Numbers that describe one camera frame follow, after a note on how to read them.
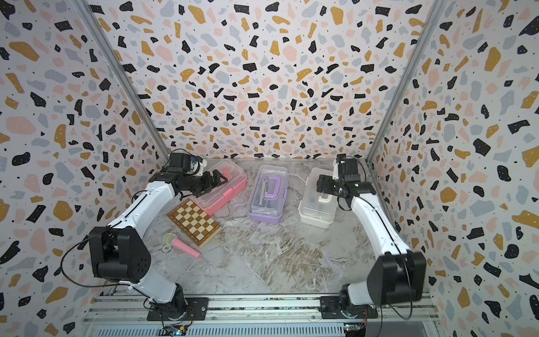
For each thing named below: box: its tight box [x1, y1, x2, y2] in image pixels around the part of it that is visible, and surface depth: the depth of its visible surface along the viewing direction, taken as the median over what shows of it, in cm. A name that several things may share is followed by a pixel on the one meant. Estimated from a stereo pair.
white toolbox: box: [298, 167, 339, 229], surface depth 92 cm
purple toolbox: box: [247, 164, 290, 224], surface depth 96 cm
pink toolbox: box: [189, 158, 248, 215], surface depth 100 cm
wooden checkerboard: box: [166, 198, 223, 249], surface depth 94 cm
